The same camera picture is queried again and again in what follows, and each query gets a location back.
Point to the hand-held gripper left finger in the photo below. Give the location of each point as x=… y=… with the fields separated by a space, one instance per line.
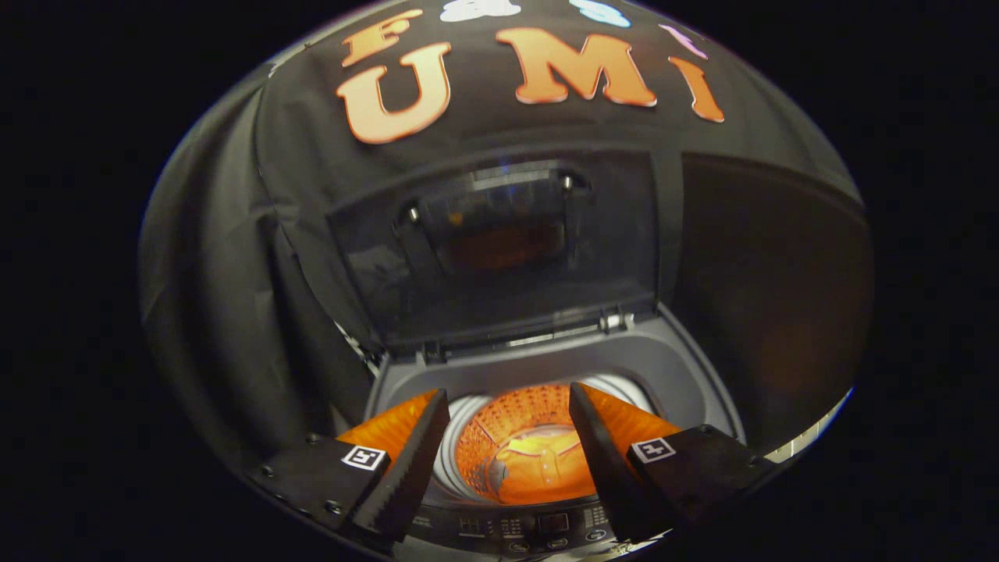
x=410 y=468

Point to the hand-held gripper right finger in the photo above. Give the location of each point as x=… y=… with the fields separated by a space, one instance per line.
x=605 y=468

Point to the yellow shirt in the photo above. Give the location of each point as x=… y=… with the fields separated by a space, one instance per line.
x=538 y=468

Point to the grey washing machine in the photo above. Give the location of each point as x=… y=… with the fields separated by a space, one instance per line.
x=687 y=367

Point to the dark washing machine lid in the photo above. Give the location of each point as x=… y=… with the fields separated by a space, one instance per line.
x=375 y=257

